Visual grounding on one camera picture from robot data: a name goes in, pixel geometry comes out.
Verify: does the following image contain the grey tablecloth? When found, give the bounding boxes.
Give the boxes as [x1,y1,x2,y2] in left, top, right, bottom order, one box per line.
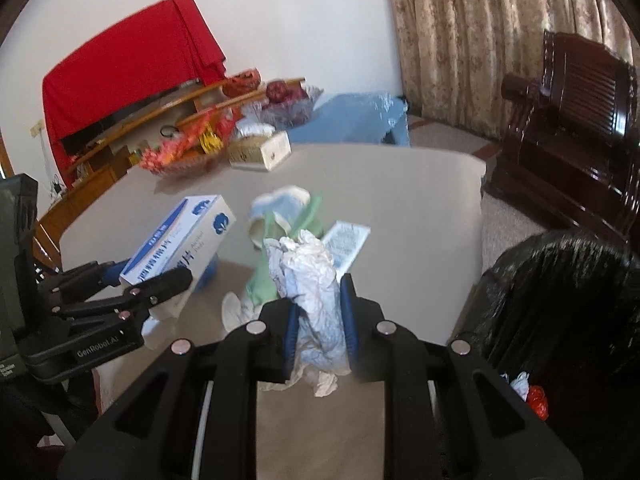
[60,142,488,480]

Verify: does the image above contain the green plastic bag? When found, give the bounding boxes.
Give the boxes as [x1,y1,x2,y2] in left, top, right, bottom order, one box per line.
[242,192,326,311]

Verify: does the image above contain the glass fruit bowl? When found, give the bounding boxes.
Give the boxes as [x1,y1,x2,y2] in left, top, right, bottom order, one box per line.
[252,85,323,128]

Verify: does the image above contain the red cloth covered television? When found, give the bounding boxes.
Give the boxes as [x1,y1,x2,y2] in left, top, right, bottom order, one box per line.
[41,0,227,176]

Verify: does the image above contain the floral beige curtain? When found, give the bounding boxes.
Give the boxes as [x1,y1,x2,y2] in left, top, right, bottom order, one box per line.
[382,0,640,146]

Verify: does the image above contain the black-bagged trash bin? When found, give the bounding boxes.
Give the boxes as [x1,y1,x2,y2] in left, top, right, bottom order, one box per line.
[452,230,640,480]

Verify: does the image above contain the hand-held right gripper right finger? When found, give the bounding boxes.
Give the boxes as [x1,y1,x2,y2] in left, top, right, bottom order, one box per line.
[340,271,583,480]

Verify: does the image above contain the bowl of red snack packets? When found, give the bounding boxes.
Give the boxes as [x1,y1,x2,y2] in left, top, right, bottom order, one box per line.
[139,109,237,171]

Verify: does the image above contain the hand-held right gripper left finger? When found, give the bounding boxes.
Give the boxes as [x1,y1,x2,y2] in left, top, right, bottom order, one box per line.
[57,297,301,480]

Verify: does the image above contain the red woven basket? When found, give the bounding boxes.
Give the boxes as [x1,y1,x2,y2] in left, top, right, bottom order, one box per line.
[222,69,262,97]

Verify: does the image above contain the pale blue plastic container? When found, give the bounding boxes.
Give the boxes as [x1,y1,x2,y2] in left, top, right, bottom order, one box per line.
[248,185,312,251]

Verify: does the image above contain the dark wooden armchair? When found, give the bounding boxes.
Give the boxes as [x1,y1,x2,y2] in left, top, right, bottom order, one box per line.
[482,30,640,246]

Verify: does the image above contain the blue and white carton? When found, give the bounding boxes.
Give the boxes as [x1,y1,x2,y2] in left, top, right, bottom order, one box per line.
[119,194,237,322]

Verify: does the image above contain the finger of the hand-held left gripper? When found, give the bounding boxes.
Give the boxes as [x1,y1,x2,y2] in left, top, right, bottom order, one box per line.
[50,266,193,333]
[35,259,132,307]

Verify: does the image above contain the wooden tv cabinet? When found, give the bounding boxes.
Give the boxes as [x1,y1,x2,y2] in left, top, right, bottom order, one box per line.
[32,77,306,261]

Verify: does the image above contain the tissue box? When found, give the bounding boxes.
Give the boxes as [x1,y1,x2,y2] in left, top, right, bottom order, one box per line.
[228,122,292,172]

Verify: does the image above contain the glass snack bowl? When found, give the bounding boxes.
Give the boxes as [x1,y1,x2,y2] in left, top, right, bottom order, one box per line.
[150,152,226,177]

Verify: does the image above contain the red plastic wrapper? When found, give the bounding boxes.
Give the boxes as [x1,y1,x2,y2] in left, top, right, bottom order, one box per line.
[526,385,550,421]

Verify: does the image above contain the white printed sachet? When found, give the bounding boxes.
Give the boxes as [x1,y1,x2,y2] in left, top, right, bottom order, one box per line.
[320,220,372,272]

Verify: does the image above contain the black television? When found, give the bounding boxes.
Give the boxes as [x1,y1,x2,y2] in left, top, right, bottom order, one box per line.
[57,77,201,153]

